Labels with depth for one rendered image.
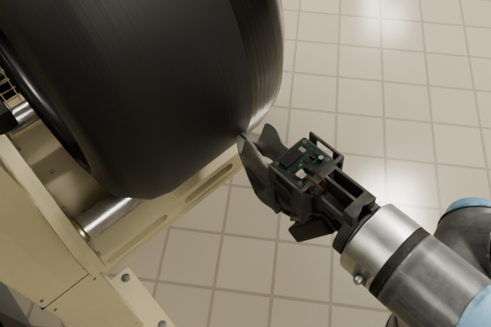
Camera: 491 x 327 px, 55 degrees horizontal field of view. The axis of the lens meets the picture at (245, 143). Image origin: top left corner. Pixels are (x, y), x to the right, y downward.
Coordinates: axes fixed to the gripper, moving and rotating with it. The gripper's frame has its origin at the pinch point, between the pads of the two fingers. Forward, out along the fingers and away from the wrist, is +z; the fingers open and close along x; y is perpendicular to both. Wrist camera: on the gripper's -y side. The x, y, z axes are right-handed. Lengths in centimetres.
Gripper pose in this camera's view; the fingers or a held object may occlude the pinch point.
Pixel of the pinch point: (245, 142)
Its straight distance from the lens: 64.5
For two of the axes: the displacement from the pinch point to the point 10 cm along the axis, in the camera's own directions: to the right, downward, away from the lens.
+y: -0.8, -6.0, -8.0
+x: -7.4, 5.7, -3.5
